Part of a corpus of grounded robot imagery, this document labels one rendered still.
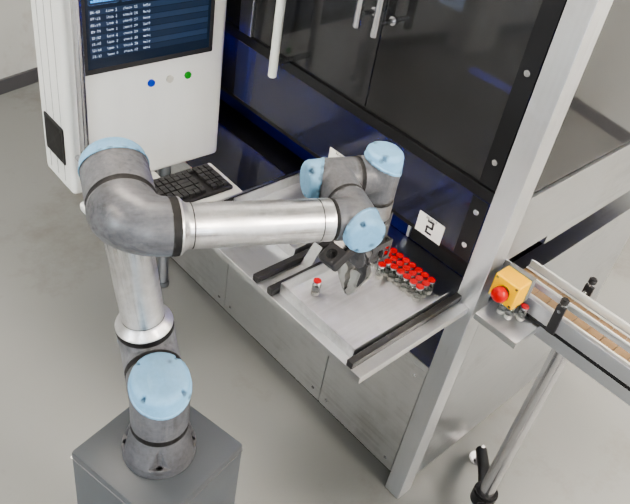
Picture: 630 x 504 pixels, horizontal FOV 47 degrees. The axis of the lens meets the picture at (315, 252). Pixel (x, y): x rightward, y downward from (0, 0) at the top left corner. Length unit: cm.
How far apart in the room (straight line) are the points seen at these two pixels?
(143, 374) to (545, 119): 95
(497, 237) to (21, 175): 254
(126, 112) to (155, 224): 104
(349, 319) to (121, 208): 79
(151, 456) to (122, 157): 61
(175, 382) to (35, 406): 133
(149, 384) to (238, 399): 130
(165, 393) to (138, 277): 22
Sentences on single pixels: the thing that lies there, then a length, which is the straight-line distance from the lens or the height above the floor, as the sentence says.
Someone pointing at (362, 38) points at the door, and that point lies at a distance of 188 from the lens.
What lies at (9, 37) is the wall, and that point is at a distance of 433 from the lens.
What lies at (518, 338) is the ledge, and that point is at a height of 88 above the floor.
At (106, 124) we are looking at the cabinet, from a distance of 212.
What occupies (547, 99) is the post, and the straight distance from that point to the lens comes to 158.
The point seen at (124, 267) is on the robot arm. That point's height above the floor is 121.
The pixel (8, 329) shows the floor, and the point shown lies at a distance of 295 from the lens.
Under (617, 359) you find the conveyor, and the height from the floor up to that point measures 93.
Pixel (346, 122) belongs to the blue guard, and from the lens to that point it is 197.
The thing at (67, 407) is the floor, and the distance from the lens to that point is 267.
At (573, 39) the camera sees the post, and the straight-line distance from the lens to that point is 153.
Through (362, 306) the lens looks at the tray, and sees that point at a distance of 180.
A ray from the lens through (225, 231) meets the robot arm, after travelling 115.
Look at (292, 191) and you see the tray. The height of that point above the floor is 88.
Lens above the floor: 210
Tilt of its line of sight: 39 degrees down
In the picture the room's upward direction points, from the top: 11 degrees clockwise
